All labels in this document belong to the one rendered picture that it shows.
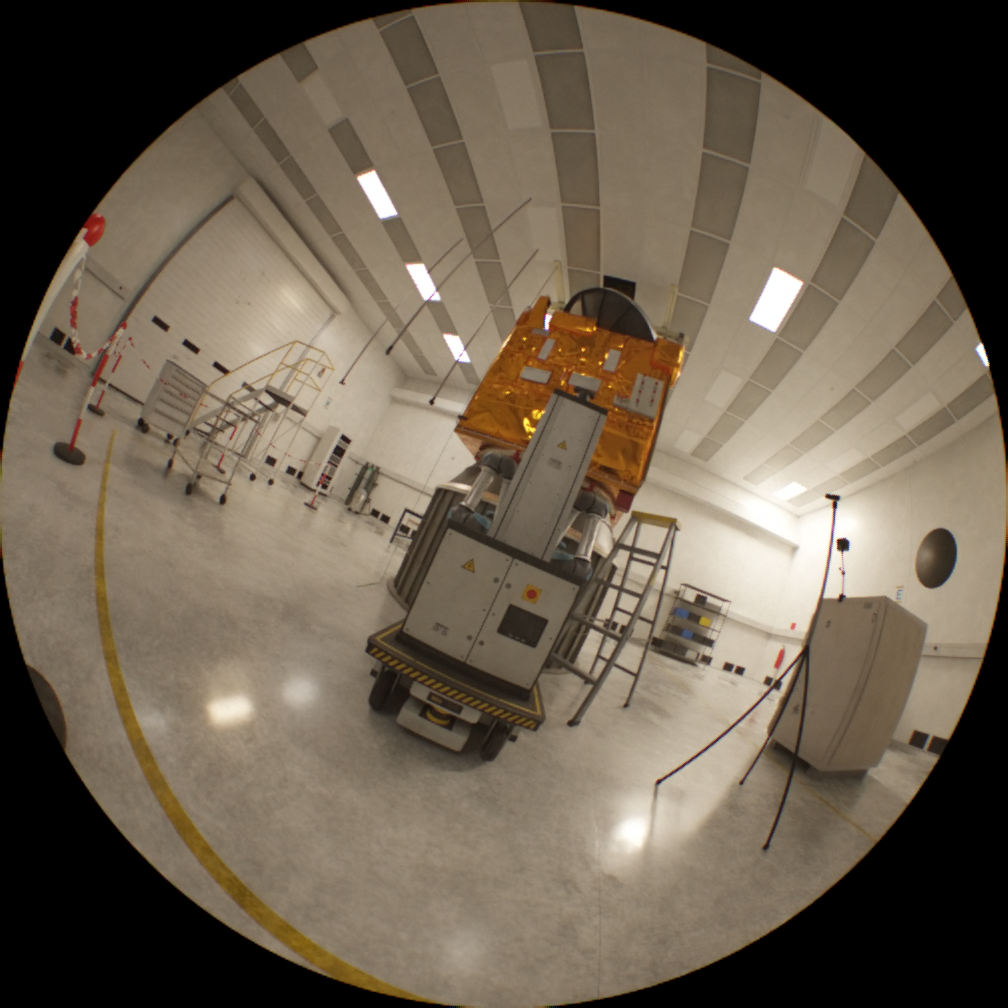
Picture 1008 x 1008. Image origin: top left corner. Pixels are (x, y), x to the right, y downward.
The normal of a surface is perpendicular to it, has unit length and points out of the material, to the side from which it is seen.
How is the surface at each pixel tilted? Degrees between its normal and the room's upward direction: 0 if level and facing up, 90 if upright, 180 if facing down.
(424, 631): 90
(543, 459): 90
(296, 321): 90
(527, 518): 90
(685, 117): 180
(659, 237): 180
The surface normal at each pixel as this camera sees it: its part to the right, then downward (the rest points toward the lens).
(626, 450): -0.20, -0.26
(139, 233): 0.89, 0.36
